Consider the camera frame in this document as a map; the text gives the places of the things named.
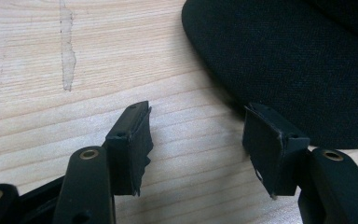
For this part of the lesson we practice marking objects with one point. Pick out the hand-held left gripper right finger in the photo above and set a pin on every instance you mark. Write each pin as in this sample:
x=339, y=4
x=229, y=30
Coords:
x=273, y=152

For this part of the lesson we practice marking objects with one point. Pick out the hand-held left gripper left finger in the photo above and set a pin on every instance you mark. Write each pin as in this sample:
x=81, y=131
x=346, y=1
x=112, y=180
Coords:
x=127, y=155

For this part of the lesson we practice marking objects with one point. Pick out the black cloth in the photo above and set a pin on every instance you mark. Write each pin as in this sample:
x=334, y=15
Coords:
x=292, y=56

